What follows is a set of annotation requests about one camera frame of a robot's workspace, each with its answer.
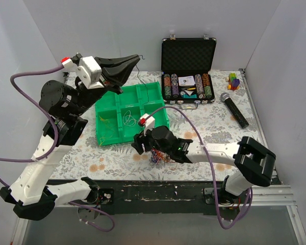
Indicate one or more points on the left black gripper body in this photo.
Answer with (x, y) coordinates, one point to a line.
(105, 79)

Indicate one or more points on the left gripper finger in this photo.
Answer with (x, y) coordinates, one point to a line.
(113, 62)
(118, 75)

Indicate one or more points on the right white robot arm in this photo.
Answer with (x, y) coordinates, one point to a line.
(254, 162)

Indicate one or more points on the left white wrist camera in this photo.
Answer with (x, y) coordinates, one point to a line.
(87, 70)

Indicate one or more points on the black handheld microphone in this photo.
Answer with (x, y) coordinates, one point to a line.
(241, 120)

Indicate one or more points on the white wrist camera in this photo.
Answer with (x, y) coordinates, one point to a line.
(87, 70)
(147, 122)

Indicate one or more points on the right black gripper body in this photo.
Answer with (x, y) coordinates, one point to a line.
(138, 142)

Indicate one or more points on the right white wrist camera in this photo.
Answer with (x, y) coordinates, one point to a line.
(147, 122)

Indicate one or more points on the green compartment tray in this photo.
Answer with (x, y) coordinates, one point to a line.
(117, 116)

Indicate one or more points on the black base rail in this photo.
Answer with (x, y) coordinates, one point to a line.
(155, 197)

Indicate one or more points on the black poker chip case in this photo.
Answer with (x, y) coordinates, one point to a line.
(185, 70)

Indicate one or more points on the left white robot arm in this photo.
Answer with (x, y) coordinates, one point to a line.
(30, 194)

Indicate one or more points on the colourful toy block train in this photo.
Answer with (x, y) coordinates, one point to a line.
(233, 82)

